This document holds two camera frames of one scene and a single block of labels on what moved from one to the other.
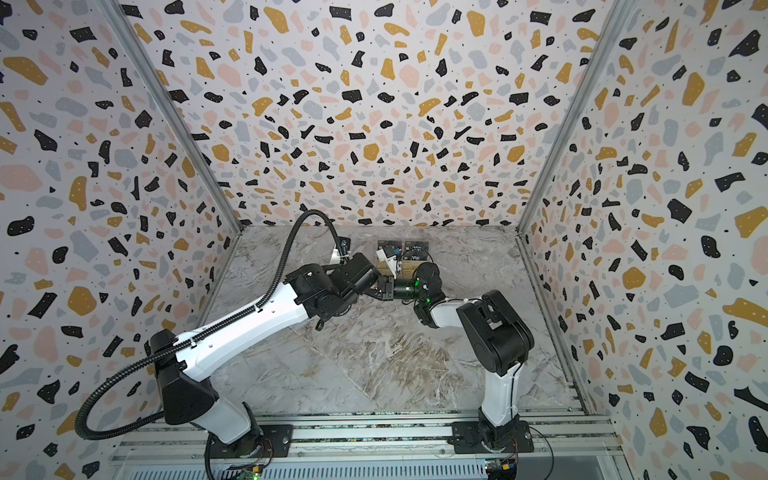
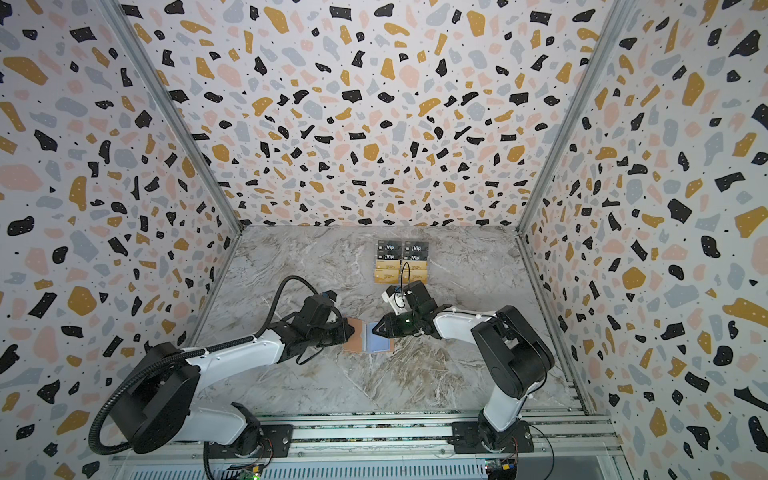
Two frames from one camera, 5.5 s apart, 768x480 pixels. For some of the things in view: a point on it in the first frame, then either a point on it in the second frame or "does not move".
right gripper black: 398,287 → 391,324
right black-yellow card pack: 409,267 does not move
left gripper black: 331,274 → 345,327
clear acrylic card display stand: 403,256 does not move
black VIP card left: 391,248 does not move
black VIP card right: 416,250 does not move
